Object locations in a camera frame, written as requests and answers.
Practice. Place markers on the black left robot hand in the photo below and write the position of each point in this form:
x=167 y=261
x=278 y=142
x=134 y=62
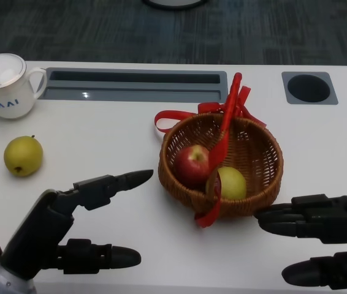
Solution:
x=38 y=232

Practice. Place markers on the red apple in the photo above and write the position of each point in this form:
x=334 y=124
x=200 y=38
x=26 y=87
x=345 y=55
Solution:
x=192 y=165

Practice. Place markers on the white ceramic mug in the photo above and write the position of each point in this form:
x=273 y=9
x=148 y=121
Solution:
x=8 y=102

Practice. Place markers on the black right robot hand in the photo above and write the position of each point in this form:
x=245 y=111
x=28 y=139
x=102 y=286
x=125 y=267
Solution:
x=330 y=220

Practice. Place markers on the yellow-green pear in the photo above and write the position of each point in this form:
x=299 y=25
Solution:
x=233 y=183
x=23 y=156

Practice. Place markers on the black white chair base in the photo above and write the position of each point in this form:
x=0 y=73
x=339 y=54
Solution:
x=173 y=3

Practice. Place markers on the wicker basket with red ribbon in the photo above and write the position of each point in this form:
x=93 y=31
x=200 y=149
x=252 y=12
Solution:
x=253 y=159

